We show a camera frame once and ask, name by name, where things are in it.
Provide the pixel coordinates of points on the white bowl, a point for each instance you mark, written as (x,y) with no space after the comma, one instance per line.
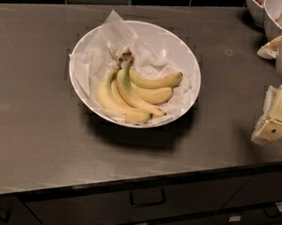
(157,52)
(255,8)
(272,18)

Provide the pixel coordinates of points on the white paper liner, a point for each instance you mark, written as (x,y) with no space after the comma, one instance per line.
(134,74)

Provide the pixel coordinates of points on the white bowl front right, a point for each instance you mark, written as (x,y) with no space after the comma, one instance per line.
(272,18)

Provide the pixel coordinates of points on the lower right drawer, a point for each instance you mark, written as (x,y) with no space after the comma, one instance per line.
(249,215)

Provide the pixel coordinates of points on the white bowl back right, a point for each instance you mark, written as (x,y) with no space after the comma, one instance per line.
(255,8)

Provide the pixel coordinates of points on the yellow banana bunch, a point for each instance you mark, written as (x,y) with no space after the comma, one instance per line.
(134,98)

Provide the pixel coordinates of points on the upper right drawer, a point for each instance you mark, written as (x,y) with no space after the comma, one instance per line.
(262,188)

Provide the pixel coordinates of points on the upper middle drawer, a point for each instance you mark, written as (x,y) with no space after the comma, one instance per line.
(141,204)

